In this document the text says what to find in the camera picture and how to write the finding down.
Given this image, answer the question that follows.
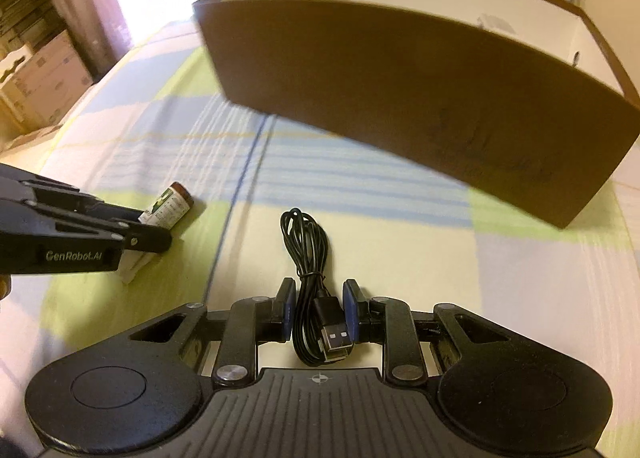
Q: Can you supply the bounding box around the black usb cable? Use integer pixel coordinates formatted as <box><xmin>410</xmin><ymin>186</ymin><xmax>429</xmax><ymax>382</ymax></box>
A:
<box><xmin>278</xmin><ymin>206</ymin><xmax>356</xmax><ymax>367</ymax></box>

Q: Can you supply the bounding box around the small white dropper bottle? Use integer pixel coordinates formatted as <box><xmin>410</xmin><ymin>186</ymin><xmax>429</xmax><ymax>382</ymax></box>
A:
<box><xmin>119</xmin><ymin>180</ymin><xmax>194</xmax><ymax>286</ymax></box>

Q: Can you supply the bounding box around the person's left hand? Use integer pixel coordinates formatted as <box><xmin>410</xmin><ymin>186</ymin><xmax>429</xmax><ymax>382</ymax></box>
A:
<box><xmin>0</xmin><ymin>275</ymin><xmax>12</xmax><ymax>300</ymax></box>

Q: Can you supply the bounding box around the checkered pastel tablecloth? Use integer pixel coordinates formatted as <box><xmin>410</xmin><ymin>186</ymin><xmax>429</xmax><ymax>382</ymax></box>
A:
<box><xmin>1</xmin><ymin>33</ymin><xmax>639</xmax><ymax>457</ymax></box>

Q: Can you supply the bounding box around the cardboard carton on floor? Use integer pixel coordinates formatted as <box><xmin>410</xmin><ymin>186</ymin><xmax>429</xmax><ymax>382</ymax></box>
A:
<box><xmin>1</xmin><ymin>30</ymin><xmax>93</xmax><ymax>133</ymax></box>

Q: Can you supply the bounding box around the brown cardboard storage box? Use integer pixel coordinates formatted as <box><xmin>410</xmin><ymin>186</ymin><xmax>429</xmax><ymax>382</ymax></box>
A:
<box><xmin>194</xmin><ymin>0</ymin><xmax>639</xmax><ymax>228</ymax></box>

